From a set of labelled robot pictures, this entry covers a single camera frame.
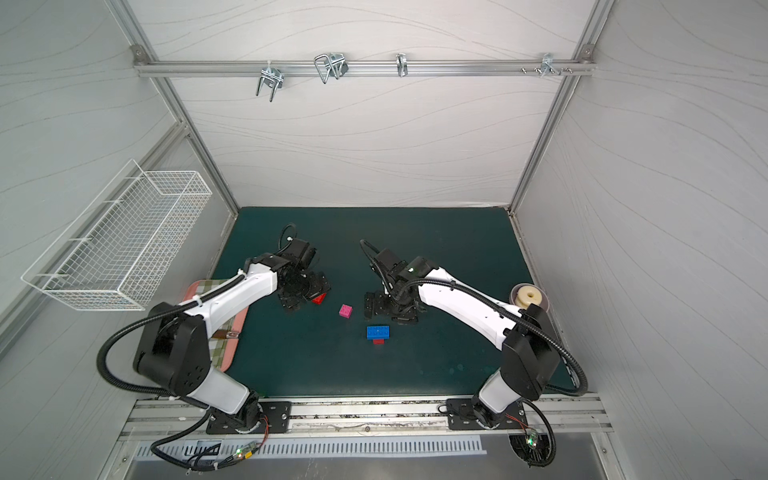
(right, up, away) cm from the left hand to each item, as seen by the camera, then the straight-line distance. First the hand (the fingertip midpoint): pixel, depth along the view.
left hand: (320, 296), depth 88 cm
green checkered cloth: (-39, +1, +9) cm, 40 cm away
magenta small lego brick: (+7, -5, +3) cm, 10 cm away
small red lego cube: (+18, -13, -3) cm, 22 cm away
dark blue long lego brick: (+18, -10, -4) cm, 20 cm away
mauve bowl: (+59, +1, +3) cm, 59 cm away
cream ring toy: (+63, 0, +1) cm, 63 cm away
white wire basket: (-42, +15, -19) cm, 49 cm away
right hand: (+18, -4, -9) cm, 21 cm away
